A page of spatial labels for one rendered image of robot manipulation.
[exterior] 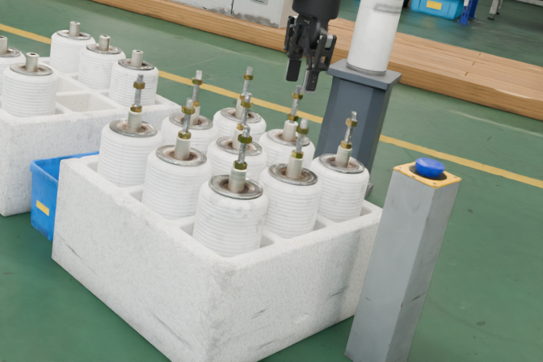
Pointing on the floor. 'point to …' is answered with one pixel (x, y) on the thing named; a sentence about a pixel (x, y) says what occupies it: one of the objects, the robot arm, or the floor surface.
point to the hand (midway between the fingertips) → (300, 79)
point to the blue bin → (47, 191)
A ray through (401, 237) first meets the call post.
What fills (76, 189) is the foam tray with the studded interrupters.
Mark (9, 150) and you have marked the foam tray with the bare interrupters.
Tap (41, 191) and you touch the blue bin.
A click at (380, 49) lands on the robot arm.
